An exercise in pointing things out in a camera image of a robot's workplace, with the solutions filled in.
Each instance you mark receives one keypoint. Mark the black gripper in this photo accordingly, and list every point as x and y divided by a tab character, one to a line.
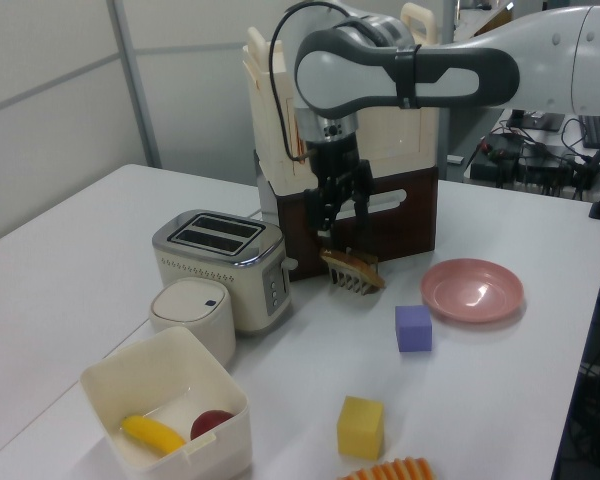
332	160

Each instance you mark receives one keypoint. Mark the yellow banana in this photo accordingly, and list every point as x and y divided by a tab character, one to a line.
155	435

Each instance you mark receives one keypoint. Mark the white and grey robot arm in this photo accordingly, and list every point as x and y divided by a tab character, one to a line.
430	75

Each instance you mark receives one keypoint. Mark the white rectangular plastic container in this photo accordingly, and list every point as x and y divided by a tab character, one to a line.
220	445

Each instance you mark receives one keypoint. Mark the brown bread slice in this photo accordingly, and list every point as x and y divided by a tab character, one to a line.
356	270

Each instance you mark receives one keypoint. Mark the dark brown base cabinet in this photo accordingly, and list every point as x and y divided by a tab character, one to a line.
405	235

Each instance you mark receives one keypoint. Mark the small silver box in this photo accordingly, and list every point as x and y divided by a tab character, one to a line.
456	160

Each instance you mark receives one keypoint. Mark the purple foam cube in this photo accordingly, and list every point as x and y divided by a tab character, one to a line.
413	330

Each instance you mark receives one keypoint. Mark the chrome and cream toaster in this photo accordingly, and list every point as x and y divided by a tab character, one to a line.
215	285

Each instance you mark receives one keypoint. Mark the pink plate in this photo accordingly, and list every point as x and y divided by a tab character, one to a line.
472	292

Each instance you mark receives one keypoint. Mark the black electronics box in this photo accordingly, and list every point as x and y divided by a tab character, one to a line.
495	167

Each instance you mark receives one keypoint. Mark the small white lidded bin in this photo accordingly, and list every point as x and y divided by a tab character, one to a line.
190	312

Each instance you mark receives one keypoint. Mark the yellow foam cube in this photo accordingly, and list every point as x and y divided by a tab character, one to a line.
360	430

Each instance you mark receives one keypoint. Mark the red apple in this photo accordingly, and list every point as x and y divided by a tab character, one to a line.
210	422

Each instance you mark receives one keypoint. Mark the long orange striped bread roll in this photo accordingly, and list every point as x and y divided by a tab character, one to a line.
395	471

